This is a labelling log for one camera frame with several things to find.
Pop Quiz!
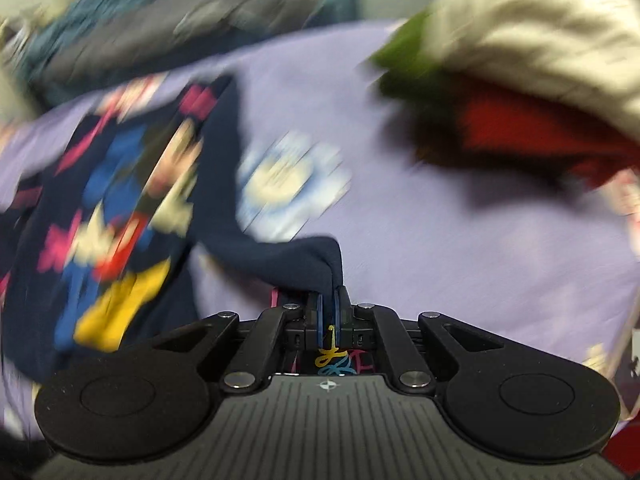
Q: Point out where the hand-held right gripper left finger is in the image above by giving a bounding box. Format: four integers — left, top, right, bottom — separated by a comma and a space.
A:
150, 291, 328, 393

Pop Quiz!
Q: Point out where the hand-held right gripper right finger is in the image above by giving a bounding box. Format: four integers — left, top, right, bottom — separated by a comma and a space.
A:
332, 286, 505, 393

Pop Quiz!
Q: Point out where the navy cartoon print garment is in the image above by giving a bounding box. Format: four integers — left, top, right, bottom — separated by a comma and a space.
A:
0, 72, 373, 386

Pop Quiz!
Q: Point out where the purple floral bed sheet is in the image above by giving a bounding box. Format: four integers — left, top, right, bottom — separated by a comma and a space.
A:
0, 17, 640, 441

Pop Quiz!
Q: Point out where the red cloth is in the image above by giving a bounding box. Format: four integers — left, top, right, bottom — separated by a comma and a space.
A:
450, 85, 640, 188

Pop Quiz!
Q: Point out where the green cloth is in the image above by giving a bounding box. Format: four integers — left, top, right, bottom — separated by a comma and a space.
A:
370, 10, 466, 106

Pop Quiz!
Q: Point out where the grey jacket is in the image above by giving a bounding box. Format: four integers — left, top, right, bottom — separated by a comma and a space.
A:
30, 0, 331, 96

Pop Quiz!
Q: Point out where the cream cloth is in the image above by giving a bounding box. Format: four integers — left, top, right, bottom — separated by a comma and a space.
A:
425, 0, 640, 141

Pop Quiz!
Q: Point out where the teal cloth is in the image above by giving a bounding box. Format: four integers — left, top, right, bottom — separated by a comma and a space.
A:
20, 0, 361, 76

